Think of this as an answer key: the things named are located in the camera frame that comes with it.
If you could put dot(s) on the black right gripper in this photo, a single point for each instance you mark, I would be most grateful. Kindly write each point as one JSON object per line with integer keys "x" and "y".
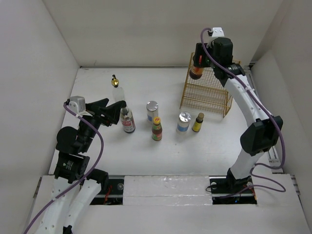
{"x": 197, "y": 56}

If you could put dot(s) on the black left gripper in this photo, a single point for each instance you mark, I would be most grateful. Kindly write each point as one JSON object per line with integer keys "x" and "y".
{"x": 111, "y": 112}

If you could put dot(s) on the red lid chili sauce jar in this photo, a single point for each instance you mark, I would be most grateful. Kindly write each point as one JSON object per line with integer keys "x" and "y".
{"x": 196, "y": 72}

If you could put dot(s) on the silver lid spice shaker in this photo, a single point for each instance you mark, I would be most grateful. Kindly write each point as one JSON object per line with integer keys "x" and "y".
{"x": 152, "y": 110}

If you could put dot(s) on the silver lid salt shaker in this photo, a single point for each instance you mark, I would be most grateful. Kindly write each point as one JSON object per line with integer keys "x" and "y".
{"x": 183, "y": 122}

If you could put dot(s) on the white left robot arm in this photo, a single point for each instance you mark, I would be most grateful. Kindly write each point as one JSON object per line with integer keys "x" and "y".
{"x": 76, "y": 179}

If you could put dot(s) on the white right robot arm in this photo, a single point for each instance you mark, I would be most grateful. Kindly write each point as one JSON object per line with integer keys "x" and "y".
{"x": 263, "y": 129}

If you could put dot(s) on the clear gold spout oil bottle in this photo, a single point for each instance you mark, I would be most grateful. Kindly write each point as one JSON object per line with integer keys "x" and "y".
{"x": 118, "y": 92}

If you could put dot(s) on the black cap vinegar bottle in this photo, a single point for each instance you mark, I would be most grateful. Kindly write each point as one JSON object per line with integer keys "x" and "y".
{"x": 127, "y": 120}

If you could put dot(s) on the yellow cap red sauce bottle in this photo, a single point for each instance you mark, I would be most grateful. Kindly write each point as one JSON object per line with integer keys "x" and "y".
{"x": 157, "y": 129}

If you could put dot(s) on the small yellow label bottle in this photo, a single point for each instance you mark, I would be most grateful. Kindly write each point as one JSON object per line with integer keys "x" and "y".
{"x": 198, "y": 122}

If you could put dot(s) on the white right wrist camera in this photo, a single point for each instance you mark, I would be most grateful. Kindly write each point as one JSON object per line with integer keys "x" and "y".
{"x": 215, "y": 32}

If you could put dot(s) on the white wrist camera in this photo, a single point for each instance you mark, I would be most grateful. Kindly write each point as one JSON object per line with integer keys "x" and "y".
{"x": 77, "y": 105}
{"x": 215, "y": 32}

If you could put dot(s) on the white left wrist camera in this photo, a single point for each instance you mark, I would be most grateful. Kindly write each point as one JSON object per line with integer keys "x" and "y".
{"x": 77, "y": 105}

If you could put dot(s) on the gold wire mesh rack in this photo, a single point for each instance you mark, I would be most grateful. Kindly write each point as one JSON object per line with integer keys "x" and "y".
{"x": 206, "y": 94}

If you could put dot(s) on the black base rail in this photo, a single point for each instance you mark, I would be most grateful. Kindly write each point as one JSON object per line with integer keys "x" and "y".
{"x": 169, "y": 190}

